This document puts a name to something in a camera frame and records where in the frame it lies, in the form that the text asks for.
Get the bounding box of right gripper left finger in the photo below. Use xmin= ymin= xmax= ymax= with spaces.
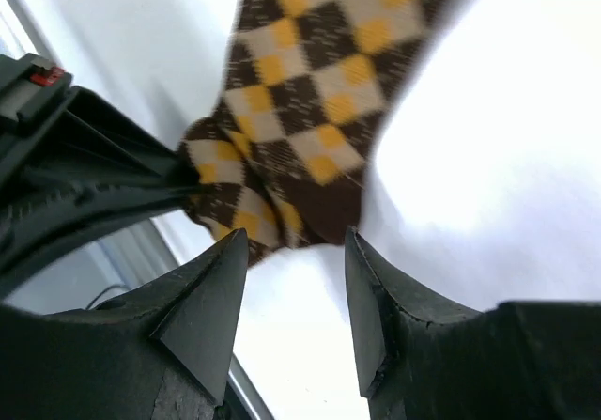
xmin=1 ymin=229 xmax=248 ymax=419

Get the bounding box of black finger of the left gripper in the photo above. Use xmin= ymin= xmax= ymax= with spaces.
xmin=1 ymin=54 xmax=199 ymax=293

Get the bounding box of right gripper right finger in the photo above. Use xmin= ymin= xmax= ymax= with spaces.
xmin=345 ymin=228 xmax=600 ymax=419

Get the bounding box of brown yellow argyle sock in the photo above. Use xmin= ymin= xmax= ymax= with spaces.
xmin=179 ymin=0 xmax=448 ymax=263

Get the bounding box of aluminium front rail frame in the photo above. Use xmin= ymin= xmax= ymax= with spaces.
xmin=0 ymin=0 xmax=273 ymax=420

